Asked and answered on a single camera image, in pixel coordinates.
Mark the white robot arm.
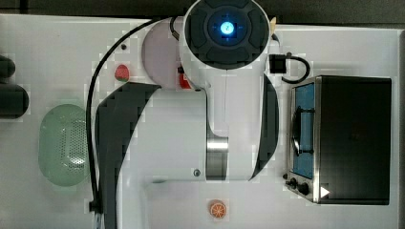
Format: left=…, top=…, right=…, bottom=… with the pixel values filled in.
left=95, top=0, right=279, bottom=229

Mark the orange slice toy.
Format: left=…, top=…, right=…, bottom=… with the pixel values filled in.
left=208, top=199, right=227, bottom=219

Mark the green perforated colander basket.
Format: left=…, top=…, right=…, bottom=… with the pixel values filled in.
left=38, top=104, right=90, bottom=187

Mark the black toaster oven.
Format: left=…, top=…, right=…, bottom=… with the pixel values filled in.
left=284, top=75, right=392, bottom=205

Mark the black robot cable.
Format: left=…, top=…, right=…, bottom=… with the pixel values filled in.
left=85, top=17, right=166, bottom=214

